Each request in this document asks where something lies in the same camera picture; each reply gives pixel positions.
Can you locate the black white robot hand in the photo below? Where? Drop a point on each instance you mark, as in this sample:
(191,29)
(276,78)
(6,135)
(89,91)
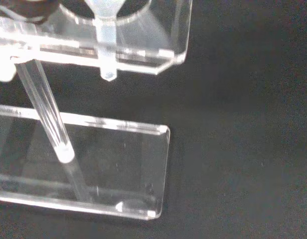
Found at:
(34,11)

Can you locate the clear acrylic funnel stand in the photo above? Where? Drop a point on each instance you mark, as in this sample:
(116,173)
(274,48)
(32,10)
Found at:
(106,161)

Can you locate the black cloth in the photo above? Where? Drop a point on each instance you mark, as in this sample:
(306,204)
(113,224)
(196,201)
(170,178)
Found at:
(243,124)

